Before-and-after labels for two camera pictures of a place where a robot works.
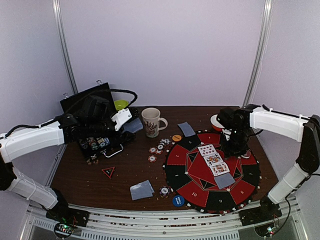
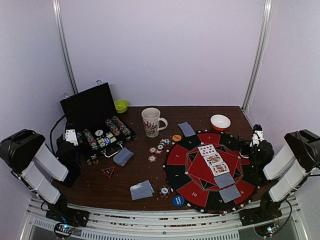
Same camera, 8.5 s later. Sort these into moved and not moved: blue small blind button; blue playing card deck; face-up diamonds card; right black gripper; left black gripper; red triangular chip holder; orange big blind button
Moved: blue playing card deck; left black gripper; right black gripper
Not moved: orange big blind button; face-up diamonds card; blue small blind button; red triangular chip holder
